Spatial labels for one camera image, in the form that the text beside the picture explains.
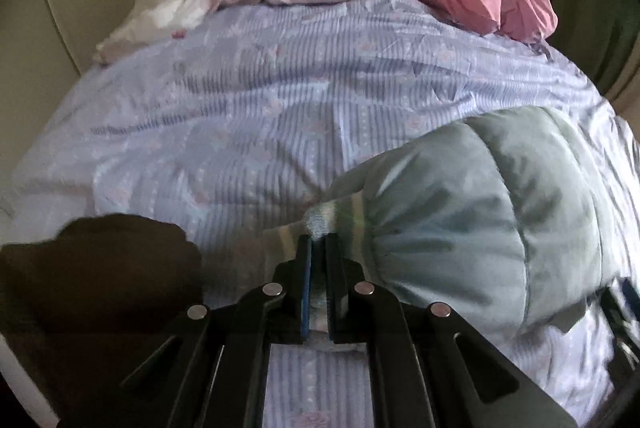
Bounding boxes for dark brown folded cloth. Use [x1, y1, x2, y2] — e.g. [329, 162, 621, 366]
[0, 213, 204, 428]

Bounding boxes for purple striped floral duvet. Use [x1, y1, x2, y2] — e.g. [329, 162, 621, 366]
[0, 0, 640, 428]

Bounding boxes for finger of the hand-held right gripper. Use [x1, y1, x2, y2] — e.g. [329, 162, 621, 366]
[596, 277, 640, 361]

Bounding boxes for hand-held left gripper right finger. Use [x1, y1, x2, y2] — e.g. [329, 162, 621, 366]
[324, 233, 579, 428]

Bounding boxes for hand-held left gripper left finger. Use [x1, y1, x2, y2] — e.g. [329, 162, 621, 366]
[55, 234, 314, 428]

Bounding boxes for light blue quilted pants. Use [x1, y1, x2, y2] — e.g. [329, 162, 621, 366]
[270, 105, 623, 355]

